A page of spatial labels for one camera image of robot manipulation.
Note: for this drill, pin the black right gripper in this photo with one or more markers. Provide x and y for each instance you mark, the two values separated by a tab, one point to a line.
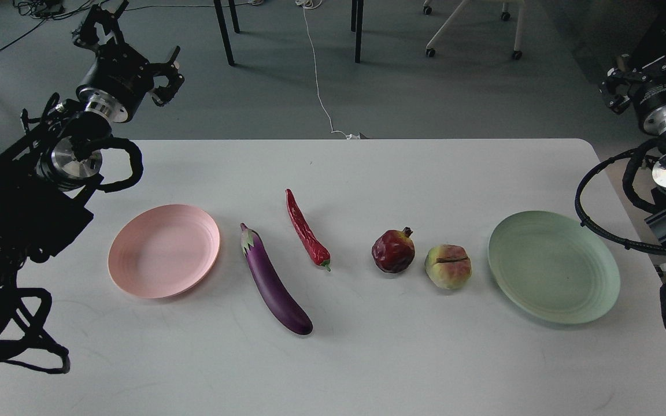
626	86

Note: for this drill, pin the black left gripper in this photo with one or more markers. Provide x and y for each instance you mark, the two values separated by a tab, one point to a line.
114	78

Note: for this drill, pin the peach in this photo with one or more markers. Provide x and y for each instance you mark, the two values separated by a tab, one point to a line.
448	266

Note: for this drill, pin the red chili pepper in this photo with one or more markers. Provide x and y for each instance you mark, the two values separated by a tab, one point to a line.
316	251

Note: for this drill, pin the red pomegranate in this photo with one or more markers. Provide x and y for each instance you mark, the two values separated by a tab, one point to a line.
394	251

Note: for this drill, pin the purple eggplant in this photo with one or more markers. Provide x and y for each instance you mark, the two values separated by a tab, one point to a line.
272	290

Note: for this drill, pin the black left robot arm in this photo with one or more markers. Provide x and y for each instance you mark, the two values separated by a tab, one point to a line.
66	155

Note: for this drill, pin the black table leg left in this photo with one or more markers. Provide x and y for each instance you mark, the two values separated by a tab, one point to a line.
223	26

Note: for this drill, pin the black table leg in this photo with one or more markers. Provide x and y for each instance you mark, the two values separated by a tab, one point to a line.
223	26
356	26

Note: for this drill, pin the white office chair base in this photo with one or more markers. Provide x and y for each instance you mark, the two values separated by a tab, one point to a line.
462	28

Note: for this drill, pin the pink plate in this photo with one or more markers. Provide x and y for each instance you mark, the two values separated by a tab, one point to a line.
164	251

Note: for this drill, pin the green plate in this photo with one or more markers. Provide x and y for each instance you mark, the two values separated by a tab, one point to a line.
553	268

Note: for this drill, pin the black table leg right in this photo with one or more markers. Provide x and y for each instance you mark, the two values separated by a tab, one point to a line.
356	26

